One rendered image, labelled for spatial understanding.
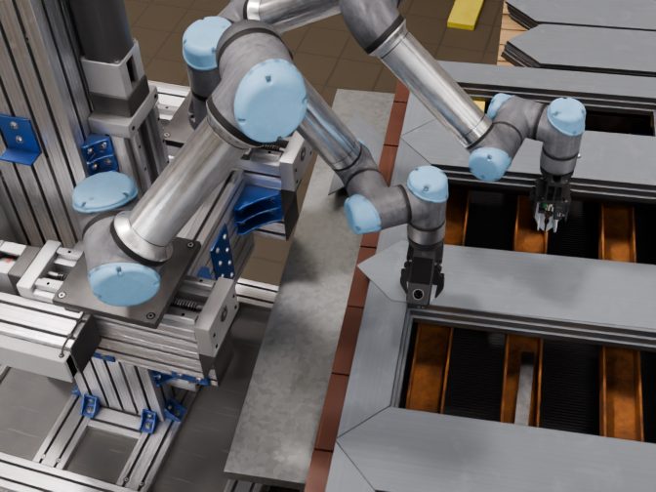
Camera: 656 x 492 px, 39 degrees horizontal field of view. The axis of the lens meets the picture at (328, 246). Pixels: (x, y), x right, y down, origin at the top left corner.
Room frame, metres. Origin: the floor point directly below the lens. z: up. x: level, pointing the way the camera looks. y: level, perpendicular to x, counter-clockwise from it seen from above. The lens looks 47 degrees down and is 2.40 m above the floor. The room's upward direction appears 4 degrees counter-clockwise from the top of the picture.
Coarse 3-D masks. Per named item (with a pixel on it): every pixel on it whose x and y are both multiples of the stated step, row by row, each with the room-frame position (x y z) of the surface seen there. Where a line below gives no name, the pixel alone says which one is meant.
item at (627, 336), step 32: (480, 96) 1.98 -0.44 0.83; (544, 96) 1.94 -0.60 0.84; (576, 96) 1.93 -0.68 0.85; (608, 96) 1.91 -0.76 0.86; (576, 192) 1.59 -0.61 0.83; (608, 192) 1.58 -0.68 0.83; (640, 192) 1.56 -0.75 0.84; (416, 320) 1.23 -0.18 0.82; (448, 320) 1.22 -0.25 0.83; (480, 320) 1.21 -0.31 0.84; (512, 320) 1.20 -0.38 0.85; (544, 320) 1.18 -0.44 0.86
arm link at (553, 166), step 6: (540, 156) 1.44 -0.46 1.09; (546, 156) 1.41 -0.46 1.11; (576, 156) 1.40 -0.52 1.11; (540, 162) 1.43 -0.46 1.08; (546, 162) 1.41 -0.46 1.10; (552, 162) 1.40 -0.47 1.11; (558, 162) 1.39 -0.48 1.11; (564, 162) 1.39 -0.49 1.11; (570, 162) 1.39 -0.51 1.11; (576, 162) 1.41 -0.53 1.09; (546, 168) 1.41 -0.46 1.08; (552, 168) 1.40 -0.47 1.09; (558, 168) 1.39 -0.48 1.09; (564, 168) 1.39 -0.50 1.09; (570, 168) 1.40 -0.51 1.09; (558, 174) 1.39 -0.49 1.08; (564, 174) 1.40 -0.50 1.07
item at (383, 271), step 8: (400, 240) 1.43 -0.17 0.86; (392, 248) 1.41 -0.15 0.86; (376, 256) 1.39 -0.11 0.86; (384, 256) 1.39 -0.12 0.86; (392, 256) 1.39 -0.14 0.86; (376, 264) 1.37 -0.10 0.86; (384, 264) 1.36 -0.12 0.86; (392, 264) 1.36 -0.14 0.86; (376, 272) 1.34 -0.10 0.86; (384, 272) 1.34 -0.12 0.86; (392, 272) 1.34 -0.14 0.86; (376, 280) 1.32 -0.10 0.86; (384, 280) 1.32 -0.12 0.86; (392, 280) 1.31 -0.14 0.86; (384, 288) 1.29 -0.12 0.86; (392, 288) 1.29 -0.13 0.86
